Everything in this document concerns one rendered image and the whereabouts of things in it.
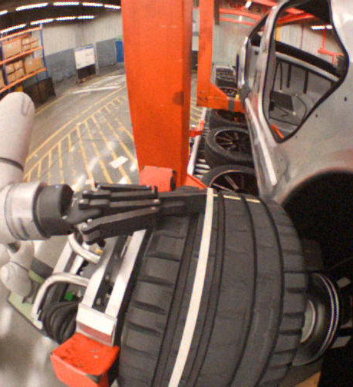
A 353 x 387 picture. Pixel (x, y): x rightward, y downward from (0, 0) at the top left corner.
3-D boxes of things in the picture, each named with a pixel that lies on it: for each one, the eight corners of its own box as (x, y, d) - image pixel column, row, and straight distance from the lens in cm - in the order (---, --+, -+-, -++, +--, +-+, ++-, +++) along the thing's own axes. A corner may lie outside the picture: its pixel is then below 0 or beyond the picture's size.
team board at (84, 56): (83, 85, 885) (77, 46, 876) (74, 87, 919) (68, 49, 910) (101, 77, 1002) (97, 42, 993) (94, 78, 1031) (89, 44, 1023)
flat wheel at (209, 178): (285, 244, 148) (301, 226, 131) (201, 259, 122) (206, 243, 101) (257, 183, 180) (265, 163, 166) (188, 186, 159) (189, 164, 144)
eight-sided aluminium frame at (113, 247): (146, 366, 84) (90, 412, 34) (130, 362, 85) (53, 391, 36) (174, 256, 89) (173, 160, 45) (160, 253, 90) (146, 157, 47)
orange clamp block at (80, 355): (122, 371, 36) (101, 401, 31) (81, 353, 38) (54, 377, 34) (123, 346, 31) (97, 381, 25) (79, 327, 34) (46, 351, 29)
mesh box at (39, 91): (41, 104, 817) (36, 83, 806) (27, 108, 922) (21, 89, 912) (56, 96, 870) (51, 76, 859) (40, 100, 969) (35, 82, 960)
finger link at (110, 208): (79, 198, 26) (77, 203, 25) (160, 193, 25) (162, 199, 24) (84, 221, 28) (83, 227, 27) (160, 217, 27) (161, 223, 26)
